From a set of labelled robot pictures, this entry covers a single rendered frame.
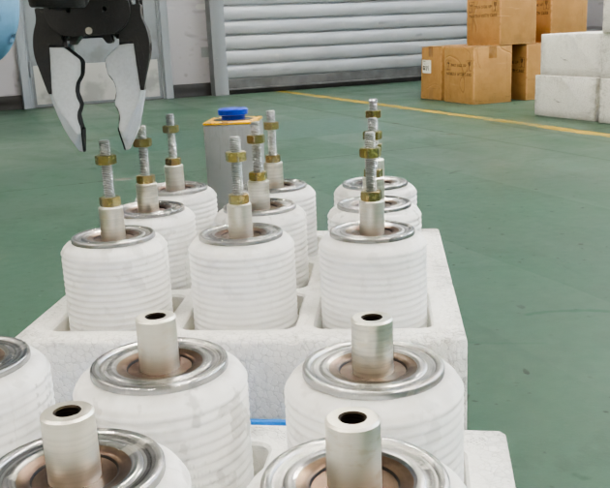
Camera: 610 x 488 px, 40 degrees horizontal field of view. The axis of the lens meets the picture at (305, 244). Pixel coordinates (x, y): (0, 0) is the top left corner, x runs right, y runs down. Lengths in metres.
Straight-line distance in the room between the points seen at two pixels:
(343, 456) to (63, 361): 0.46
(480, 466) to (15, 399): 0.26
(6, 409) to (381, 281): 0.35
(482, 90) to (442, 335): 3.97
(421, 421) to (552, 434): 0.54
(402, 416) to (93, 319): 0.41
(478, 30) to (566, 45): 1.01
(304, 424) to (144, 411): 0.08
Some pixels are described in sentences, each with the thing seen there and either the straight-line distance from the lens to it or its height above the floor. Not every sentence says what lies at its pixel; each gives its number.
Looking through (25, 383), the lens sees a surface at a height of 0.25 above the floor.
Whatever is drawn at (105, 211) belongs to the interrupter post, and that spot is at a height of 0.28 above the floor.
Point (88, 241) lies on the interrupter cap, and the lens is 0.78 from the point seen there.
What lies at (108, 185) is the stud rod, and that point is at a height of 0.30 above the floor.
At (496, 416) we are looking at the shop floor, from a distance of 0.99.
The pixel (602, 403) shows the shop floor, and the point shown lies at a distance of 1.04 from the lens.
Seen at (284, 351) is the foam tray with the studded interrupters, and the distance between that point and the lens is 0.71.
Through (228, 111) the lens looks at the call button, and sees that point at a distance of 1.14.
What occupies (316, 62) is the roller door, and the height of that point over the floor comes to 0.19.
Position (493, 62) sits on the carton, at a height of 0.21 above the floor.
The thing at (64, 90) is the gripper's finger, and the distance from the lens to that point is 0.77.
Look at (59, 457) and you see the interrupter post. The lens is 0.37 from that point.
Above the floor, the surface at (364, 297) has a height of 0.21.
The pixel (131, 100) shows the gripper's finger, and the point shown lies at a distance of 0.76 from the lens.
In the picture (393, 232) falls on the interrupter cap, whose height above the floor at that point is 0.25.
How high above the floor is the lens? 0.43
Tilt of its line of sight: 14 degrees down
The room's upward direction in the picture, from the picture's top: 3 degrees counter-clockwise
